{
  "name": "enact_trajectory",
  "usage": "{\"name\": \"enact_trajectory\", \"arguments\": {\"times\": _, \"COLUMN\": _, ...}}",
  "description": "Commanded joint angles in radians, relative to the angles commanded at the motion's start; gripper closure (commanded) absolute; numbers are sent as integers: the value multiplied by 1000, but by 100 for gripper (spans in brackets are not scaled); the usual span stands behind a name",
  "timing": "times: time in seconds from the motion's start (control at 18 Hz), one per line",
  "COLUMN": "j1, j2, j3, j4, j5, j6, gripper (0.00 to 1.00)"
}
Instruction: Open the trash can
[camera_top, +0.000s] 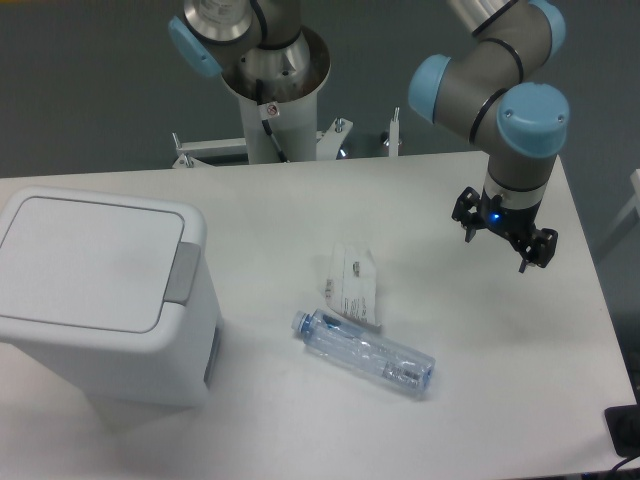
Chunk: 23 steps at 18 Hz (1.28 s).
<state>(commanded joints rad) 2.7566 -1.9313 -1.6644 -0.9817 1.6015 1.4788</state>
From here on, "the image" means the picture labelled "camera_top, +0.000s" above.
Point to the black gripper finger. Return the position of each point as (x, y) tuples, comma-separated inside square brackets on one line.
[(467, 213), (536, 247)]

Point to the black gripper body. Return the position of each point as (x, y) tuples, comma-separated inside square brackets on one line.
[(511, 214)]

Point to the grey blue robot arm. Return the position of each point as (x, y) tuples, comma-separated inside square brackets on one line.
[(487, 98)]

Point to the grey trash can push button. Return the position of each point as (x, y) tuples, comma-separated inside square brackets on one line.
[(182, 273)]

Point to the white plastic trash can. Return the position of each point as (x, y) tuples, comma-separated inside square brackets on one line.
[(83, 276)]

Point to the white furniture piece at right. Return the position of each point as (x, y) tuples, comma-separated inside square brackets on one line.
[(623, 222)]

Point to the white printed paper packet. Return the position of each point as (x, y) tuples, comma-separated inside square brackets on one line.
[(351, 285)]

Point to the clear plastic water bottle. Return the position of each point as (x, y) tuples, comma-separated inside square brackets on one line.
[(399, 366)]

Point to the black device at table edge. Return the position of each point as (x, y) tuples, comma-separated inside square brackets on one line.
[(623, 426)]

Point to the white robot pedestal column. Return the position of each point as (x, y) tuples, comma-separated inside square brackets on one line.
[(277, 92)]

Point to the white pedestal base frame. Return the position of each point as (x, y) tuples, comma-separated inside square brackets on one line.
[(330, 145)]

